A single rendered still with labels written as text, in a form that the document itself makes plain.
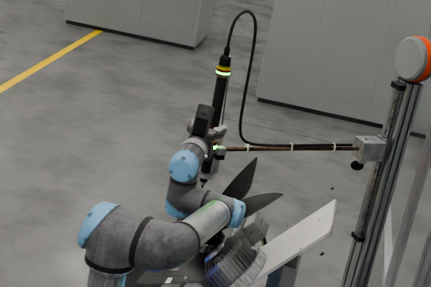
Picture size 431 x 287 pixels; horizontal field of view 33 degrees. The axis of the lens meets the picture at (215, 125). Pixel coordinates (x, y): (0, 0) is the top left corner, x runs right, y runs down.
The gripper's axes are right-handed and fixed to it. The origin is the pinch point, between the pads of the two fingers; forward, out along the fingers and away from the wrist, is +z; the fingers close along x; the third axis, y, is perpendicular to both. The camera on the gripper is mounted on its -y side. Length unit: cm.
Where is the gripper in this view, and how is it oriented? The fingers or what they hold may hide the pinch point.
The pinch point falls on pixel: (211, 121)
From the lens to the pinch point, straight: 225.2
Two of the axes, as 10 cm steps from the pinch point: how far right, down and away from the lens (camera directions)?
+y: -1.7, 9.2, 3.4
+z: 2.1, -3.1, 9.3
